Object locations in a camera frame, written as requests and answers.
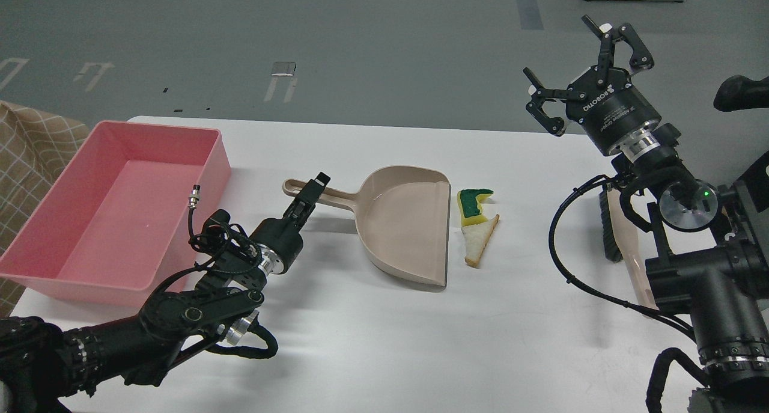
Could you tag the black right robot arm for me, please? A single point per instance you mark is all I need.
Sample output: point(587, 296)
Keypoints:
point(710, 272)

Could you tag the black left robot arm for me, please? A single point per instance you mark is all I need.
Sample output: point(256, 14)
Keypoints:
point(210, 307)

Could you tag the beige brush black bristles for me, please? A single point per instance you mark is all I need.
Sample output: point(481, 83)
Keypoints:
point(620, 239)

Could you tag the triangular toast slice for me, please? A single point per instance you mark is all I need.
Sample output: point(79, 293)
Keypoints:
point(476, 238)

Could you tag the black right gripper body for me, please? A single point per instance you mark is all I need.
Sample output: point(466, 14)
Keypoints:
point(608, 114)

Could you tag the black object at right edge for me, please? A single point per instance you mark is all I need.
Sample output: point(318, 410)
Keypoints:
point(739, 93)

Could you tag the brown checkered cloth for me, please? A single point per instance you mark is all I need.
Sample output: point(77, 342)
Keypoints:
point(36, 146)

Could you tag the yellow green sponge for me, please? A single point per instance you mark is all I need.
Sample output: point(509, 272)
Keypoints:
point(470, 205)

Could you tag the beige plastic dustpan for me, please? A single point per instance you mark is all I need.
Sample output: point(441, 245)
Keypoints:
point(401, 214)

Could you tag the pink plastic bin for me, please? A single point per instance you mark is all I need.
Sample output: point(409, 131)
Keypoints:
point(116, 222)

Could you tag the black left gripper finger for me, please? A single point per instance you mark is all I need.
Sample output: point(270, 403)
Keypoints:
point(310, 194)
point(291, 212)

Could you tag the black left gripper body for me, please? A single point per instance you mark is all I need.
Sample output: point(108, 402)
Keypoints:
point(282, 237)

